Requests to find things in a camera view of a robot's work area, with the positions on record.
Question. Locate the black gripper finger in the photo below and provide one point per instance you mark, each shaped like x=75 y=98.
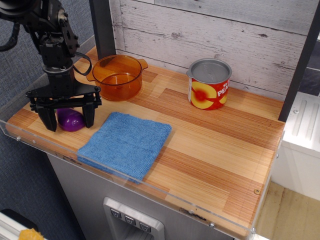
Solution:
x=48 y=118
x=88 y=111

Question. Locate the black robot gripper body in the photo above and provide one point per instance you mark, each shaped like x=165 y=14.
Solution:
x=64 y=91

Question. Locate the purple toy eggplant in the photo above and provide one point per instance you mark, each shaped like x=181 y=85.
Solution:
x=69 y=119

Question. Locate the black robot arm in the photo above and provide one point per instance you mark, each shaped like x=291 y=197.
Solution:
x=48 y=26

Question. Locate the blue folded cloth napkin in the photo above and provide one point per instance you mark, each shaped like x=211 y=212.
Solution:
x=125 y=146

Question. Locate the clear acrylic table guard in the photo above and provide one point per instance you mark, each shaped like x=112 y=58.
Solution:
x=215 y=164

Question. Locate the amber glass pot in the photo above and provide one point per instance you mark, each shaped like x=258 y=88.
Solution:
x=118 y=76

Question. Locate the silver toy fridge cabinet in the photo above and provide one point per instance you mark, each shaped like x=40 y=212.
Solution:
x=108 y=209

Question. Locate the black yellow object corner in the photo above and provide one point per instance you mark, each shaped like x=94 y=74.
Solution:
x=14 y=226

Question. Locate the red peach can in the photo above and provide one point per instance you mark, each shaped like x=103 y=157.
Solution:
x=208 y=84

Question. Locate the white ribbed side unit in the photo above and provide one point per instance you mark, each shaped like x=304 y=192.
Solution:
x=297 y=163

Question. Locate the dark left frame post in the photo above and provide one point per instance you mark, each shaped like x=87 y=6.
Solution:
x=103 y=28

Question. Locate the dark frame post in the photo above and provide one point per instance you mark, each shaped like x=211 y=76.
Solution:
x=303 y=61
x=103 y=28

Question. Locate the dark right frame post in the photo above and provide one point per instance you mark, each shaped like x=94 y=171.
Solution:
x=303 y=61

